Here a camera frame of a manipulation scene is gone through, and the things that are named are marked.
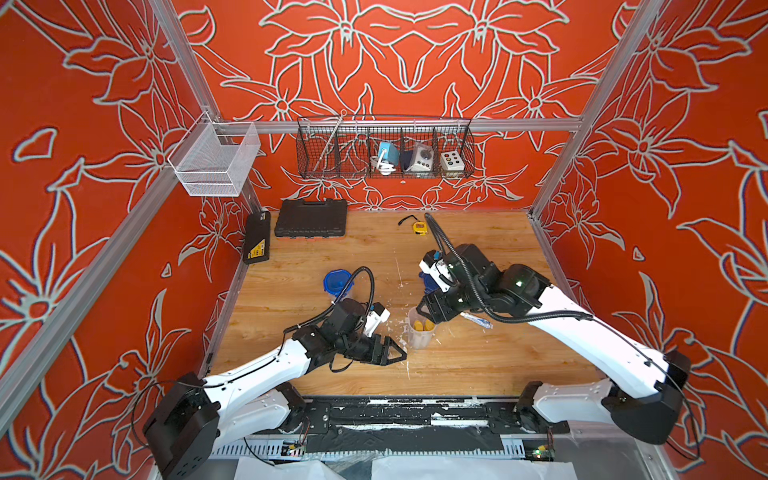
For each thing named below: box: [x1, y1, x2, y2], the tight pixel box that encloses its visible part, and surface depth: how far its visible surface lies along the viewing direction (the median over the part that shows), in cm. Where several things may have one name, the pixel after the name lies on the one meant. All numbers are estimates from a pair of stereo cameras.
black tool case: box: [274, 199, 349, 238], surface depth 119 cm
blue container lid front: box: [323, 269, 354, 297], surface depth 87 cm
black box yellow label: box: [243, 209, 271, 264], surface depth 112 cm
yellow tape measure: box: [398, 215, 428, 236], surface depth 115 cm
